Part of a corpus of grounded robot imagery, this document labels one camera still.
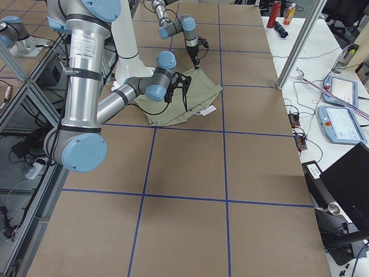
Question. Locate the far blue teach pendant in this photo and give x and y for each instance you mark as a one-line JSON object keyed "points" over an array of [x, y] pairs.
{"points": [[342, 88]]}

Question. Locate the blue teach pendant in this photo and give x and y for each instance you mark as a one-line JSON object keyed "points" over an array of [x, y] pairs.
{"points": [[342, 88], [340, 125]]}

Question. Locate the red water bottle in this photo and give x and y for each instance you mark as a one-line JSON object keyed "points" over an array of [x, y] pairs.
{"points": [[274, 13]]}

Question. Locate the orange circuit board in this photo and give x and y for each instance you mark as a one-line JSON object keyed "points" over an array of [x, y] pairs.
{"points": [[300, 140], [294, 120]]}

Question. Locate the white paper hang tag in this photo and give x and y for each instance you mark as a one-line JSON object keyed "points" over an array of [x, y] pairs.
{"points": [[208, 110]]}

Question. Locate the folded dark blue umbrella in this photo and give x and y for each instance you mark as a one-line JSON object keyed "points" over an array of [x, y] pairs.
{"points": [[280, 30]]}

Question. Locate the olive green long-sleeve shirt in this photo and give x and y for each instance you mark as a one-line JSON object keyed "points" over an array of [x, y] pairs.
{"points": [[201, 94]]}

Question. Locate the white power strip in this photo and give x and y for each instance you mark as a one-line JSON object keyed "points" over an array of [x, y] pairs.
{"points": [[35, 170]]}

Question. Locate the orange drink bottle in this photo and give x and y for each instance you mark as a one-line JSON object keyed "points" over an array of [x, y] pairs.
{"points": [[290, 14]]}

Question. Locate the near blue teach pendant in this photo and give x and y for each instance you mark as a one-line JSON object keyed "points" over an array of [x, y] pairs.
{"points": [[340, 125]]}

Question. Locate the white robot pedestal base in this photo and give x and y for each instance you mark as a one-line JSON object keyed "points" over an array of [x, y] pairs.
{"points": [[129, 63]]}

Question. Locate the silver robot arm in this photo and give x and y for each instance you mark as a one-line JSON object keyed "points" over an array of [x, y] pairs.
{"points": [[170, 25], [77, 143]]}

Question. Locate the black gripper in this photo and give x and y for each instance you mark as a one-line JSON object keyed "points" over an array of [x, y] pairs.
{"points": [[168, 97], [192, 52]]}

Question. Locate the aluminium frame post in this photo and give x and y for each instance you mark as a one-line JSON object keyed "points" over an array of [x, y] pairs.
{"points": [[301, 39]]}

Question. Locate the black box with label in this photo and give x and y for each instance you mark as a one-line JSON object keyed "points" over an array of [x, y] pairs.
{"points": [[315, 185]]}

